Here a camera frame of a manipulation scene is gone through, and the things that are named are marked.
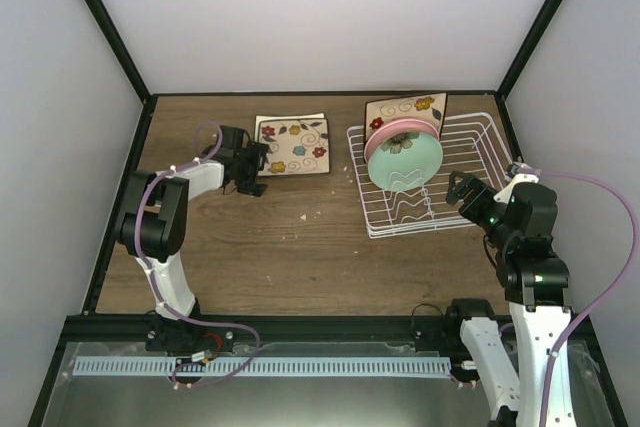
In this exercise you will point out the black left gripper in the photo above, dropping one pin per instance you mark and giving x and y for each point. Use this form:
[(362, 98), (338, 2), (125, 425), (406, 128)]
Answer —
[(256, 152)]

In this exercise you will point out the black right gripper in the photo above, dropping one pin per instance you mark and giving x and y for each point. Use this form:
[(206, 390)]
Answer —
[(470, 183)]

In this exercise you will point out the floral square plate front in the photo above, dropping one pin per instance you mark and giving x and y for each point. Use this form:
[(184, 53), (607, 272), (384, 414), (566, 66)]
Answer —
[(296, 146)]

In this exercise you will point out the floral square plate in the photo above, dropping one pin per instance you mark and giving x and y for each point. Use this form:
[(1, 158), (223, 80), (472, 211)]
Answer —
[(426, 107), (296, 146)]

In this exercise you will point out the mint green floral plate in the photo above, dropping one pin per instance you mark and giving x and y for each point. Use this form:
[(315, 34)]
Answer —
[(405, 161)]

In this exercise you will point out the pink round plate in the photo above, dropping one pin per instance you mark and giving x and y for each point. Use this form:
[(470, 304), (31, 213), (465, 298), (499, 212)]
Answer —
[(385, 132)]

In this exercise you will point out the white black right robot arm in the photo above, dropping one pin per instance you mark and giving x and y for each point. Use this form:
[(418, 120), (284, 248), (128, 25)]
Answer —
[(518, 223)]

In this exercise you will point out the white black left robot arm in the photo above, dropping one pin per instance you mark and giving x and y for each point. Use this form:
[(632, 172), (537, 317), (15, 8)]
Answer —
[(227, 232)]

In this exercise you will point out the white wire dish rack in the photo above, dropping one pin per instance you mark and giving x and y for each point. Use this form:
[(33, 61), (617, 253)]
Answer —
[(471, 143)]

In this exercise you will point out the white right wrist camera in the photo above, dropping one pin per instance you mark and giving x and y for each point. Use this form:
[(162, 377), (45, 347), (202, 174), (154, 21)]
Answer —
[(516, 173)]

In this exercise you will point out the black aluminium frame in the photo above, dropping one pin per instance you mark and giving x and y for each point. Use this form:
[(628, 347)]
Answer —
[(92, 326)]

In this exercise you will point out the white slotted cable duct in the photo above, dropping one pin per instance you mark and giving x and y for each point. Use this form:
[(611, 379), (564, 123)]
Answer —
[(402, 367)]

